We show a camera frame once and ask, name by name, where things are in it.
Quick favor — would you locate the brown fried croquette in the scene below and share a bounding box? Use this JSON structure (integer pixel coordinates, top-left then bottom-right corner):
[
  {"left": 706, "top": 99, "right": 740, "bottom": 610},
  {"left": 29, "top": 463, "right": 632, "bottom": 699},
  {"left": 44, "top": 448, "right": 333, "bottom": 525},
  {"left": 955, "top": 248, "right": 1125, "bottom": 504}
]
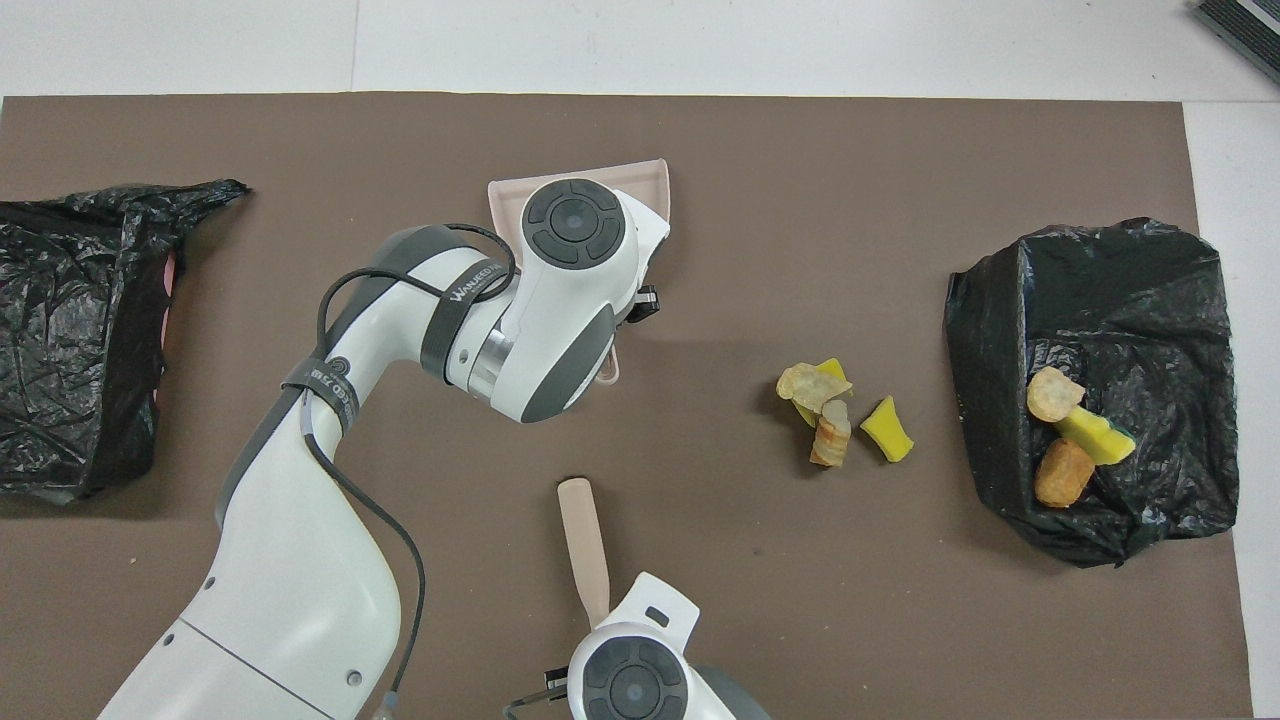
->
[{"left": 1034, "top": 438, "right": 1096, "bottom": 508}]

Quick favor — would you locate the pink plastic bin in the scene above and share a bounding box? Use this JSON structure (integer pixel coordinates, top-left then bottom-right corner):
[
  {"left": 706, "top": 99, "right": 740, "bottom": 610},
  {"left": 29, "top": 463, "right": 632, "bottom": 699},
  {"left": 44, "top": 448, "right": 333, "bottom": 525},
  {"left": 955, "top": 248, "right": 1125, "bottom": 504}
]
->
[{"left": 155, "top": 255, "right": 179, "bottom": 401}]

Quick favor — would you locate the striped bread roll piece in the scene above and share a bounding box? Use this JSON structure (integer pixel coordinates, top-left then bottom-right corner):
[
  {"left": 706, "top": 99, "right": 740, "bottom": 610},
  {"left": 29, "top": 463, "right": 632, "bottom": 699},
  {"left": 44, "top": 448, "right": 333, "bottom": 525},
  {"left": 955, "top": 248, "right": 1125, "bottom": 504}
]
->
[{"left": 809, "top": 399, "right": 853, "bottom": 469}]

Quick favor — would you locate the dark grey ribbed box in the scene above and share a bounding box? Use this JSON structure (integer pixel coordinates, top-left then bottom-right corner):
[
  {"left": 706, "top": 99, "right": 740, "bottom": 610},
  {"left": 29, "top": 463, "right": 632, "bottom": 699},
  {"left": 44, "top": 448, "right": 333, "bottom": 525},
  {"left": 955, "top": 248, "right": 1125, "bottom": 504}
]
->
[{"left": 1190, "top": 0, "right": 1280, "bottom": 86}]

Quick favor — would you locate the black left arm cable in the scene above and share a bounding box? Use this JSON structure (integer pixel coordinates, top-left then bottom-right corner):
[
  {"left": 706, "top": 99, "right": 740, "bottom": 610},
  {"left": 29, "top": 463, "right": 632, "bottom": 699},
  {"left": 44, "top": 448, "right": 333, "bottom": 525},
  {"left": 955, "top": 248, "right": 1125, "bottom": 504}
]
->
[{"left": 300, "top": 222, "right": 521, "bottom": 720}]

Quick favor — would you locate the beige plastic dustpan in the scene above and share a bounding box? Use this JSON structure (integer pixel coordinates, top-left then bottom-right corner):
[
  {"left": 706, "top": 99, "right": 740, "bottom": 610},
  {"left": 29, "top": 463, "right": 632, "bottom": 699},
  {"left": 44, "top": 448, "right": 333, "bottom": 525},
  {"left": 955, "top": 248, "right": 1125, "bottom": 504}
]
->
[{"left": 487, "top": 157, "right": 671, "bottom": 386}]

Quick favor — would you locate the pale round bread chunk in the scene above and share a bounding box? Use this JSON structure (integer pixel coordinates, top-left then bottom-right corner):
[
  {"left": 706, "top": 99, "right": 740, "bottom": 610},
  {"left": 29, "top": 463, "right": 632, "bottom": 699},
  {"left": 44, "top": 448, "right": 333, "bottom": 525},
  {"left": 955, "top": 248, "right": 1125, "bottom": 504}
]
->
[{"left": 1026, "top": 366, "right": 1086, "bottom": 423}]

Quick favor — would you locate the black plastic trash bag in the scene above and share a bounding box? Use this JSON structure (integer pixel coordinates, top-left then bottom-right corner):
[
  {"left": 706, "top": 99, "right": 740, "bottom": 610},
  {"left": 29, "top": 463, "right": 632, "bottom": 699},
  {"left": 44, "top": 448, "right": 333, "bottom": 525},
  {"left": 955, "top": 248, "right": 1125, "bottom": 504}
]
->
[
  {"left": 0, "top": 178, "right": 251, "bottom": 504},
  {"left": 943, "top": 217, "right": 1241, "bottom": 569}
]

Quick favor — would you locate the small yellow sponge wedge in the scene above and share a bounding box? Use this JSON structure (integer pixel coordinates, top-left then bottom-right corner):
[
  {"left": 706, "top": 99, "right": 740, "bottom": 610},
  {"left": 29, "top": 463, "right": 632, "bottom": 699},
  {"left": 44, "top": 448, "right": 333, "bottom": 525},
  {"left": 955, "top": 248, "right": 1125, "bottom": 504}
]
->
[{"left": 860, "top": 396, "right": 915, "bottom": 464}]

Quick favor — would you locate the large yellow sponge piece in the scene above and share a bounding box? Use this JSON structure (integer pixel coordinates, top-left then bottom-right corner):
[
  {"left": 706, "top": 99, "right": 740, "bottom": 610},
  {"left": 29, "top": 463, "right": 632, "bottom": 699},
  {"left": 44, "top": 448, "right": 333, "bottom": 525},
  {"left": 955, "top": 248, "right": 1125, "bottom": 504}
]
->
[{"left": 1055, "top": 405, "right": 1138, "bottom": 467}]

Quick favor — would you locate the brown table mat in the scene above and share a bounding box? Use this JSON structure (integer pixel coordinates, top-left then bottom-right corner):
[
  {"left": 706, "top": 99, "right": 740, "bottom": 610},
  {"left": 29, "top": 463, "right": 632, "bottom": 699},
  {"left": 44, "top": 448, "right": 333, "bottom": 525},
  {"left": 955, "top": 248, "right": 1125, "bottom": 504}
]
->
[{"left": 0, "top": 92, "right": 1254, "bottom": 720}]

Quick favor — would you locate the beige hand brush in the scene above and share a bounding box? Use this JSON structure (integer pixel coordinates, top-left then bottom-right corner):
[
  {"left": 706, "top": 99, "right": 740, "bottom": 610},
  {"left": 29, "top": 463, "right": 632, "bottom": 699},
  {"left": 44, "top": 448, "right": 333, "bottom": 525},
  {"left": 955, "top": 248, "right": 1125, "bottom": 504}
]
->
[{"left": 557, "top": 478, "right": 612, "bottom": 629}]

